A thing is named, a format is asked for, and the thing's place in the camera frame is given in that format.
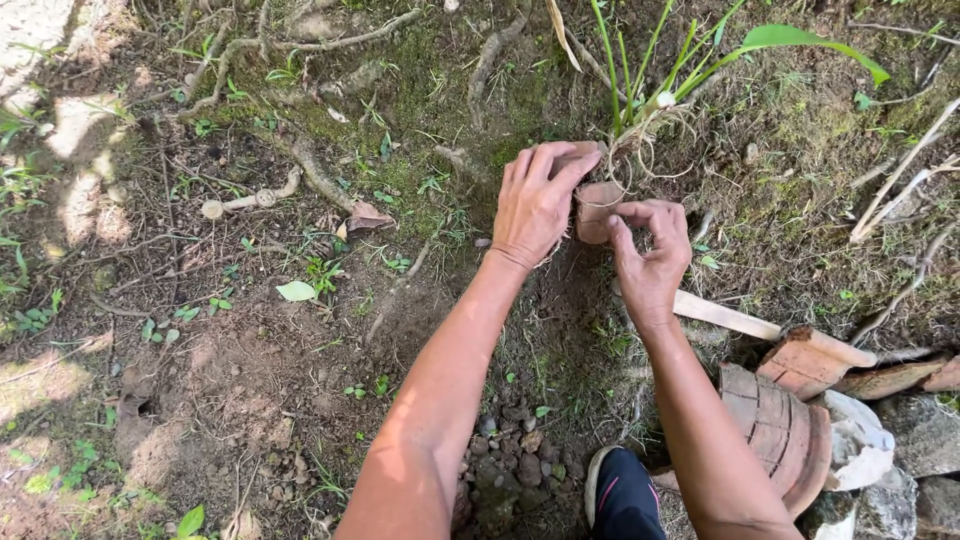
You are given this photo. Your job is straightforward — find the person's left hand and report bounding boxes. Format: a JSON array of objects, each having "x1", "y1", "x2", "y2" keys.
[{"x1": 491, "y1": 141, "x2": 603, "y2": 271}]

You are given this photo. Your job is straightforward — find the person's right hand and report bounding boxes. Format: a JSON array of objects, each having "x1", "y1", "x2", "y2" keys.
[{"x1": 606, "y1": 198, "x2": 693, "y2": 332}]

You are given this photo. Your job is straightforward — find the curved terracotta pot shard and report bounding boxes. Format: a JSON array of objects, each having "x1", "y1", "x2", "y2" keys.
[{"x1": 573, "y1": 181, "x2": 626, "y2": 246}]

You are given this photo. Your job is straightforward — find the brown terracotta shard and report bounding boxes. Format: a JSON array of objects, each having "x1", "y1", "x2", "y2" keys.
[{"x1": 553, "y1": 140, "x2": 610, "y2": 180}]

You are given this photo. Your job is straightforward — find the dry brown leaf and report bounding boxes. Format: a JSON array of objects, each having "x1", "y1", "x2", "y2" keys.
[{"x1": 336, "y1": 200, "x2": 398, "y2": 241}]

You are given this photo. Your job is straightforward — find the green orchid plant with roots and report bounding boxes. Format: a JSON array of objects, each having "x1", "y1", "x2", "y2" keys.
[{"x1": 588, "y1": 0, "x2": 892, "y2": 198}]

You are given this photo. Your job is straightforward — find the terracotta pot rim shard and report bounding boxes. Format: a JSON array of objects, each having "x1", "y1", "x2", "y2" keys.
[{"x1": 756, "y1": 326, "x2": 878, "y2": 402}]

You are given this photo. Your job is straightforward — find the large broken ribbed terracotta pot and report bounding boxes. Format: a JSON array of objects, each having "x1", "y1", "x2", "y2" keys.
[{"x1": 718, "y1": 363, "x2": 833, "y2": 520}]

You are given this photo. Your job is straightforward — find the person's dark shoe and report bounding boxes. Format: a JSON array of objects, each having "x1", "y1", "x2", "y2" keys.
[{"x1": 584, "y1": 445, "x2": 668, "y2": 540}]

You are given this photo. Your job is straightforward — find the mossy tree roots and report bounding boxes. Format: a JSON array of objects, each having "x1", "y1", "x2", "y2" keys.
[{"x1": 135, "y1": 0, "x2": 534, "y2": 215}]

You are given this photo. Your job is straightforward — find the pale green fallen leaf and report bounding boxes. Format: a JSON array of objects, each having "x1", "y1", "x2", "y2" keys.
[{"x1": 275, "y1": 279, "x2": 320, "y2": 303}]

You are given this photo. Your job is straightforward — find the pile of small pebbles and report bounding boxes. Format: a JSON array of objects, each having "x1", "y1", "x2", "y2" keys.
[{"x1": 452, "y1": 403, "x2": 588, "y2": 540}]

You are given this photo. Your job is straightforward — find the bundle of dry pale sticks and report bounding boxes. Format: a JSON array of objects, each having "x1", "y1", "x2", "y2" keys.
[{"x1": 849, "y1": 96, "x2": 960, "y2": 244}]

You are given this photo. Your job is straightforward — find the long weathered terracotta shard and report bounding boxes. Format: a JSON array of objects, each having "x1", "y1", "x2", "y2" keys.
[{"x1": 832, "y1": 357, "x2": 951, "y2": 402}]

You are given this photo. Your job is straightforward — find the white crumpled plastic piece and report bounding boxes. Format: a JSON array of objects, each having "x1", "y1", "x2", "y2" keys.
[{"x1": 821, "y1": 390, "x2": 896, "y2": 493}]

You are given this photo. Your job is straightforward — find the pale jointed dry stem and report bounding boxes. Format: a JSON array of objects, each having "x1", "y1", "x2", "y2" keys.
[{"x1": 200, "y1": 165, "x2": 303, "y2": 222}]

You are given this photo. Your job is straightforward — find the small terracotta shard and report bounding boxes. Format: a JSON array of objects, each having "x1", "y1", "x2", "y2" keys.
[{"x1": 922, "y1": 355, "x2": 960, "y2": 393}]

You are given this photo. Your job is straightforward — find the heap of grey rocks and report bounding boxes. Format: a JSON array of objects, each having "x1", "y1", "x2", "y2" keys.
[{"x1": 798, "y1": 393, "x2": 960, "y2": 540}]

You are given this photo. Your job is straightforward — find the pale wooden tool handle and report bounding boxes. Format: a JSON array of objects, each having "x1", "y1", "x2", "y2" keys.
[{"x1": 611, "y1": 279, "x2": 786, "y2": 343}]

